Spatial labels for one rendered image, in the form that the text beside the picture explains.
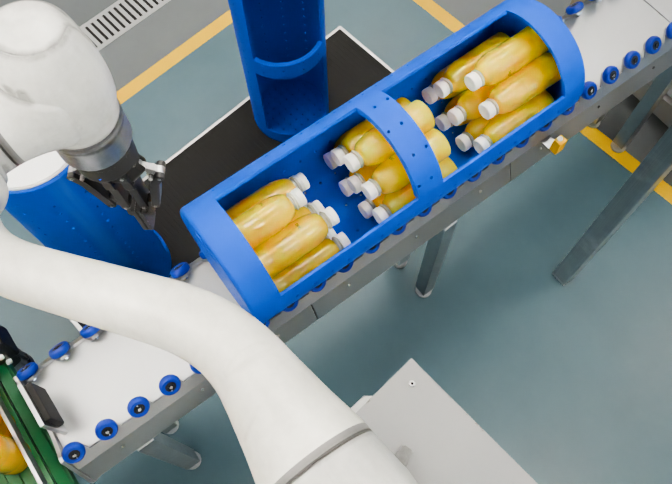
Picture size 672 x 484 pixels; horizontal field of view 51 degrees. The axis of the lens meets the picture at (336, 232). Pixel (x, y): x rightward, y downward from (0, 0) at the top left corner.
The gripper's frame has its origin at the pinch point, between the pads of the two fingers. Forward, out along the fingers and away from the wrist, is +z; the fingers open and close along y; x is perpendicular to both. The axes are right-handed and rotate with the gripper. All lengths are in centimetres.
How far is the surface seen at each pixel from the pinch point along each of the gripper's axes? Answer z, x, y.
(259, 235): 31.6, -9.3, -12.6
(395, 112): 26, -33, -39
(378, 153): 32, -27, -36
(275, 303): 36.6, 2.7, -15.8
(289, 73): 91, -89, -11
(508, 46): 31, -53, -64
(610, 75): 53, -61, -94
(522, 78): 35, -47, -67
